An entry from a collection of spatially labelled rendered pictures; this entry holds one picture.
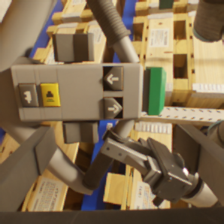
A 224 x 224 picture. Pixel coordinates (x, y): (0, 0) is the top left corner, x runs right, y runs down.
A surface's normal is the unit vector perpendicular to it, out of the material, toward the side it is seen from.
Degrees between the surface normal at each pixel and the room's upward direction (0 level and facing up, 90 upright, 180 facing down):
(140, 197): 90
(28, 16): 68
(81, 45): 91
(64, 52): 57
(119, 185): 90
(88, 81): 74
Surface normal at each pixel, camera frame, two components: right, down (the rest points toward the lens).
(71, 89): 0.01, 0.30
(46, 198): -0.20, -0.44
